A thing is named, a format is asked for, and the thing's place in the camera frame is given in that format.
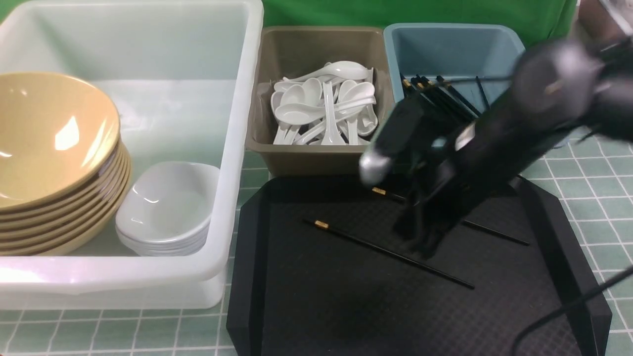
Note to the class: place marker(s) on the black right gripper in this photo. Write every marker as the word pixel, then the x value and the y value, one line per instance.
pixel 446 182

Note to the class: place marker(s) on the black chopstick gold band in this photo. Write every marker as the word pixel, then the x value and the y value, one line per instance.
pixel 342 234
pixel 470 224

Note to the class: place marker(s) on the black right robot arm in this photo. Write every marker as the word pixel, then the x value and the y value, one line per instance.
pixel 556 88

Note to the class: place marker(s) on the bundle of black chopsticks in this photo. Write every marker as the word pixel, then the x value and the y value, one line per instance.
pixel 442 95

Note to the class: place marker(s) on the blue plastic chopstick bin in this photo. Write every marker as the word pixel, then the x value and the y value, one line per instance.
pixel 469 54

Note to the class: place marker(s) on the pile of white spoons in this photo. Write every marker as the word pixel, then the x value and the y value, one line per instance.
pixel 324 109

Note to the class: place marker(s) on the black serving tray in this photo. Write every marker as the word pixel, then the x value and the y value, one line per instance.
pixel 297 290

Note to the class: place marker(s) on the green cloth backdrop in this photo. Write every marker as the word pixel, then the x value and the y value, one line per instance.
pixel 532 20

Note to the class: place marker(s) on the pink plastic bin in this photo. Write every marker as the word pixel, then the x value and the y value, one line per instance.
pixel 605 20

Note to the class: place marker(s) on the large white plastic bin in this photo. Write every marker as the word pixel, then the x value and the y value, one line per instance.
pixel 182 74

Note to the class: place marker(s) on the stacked white sauce dishes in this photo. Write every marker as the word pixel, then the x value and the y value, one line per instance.
pixel 167 211

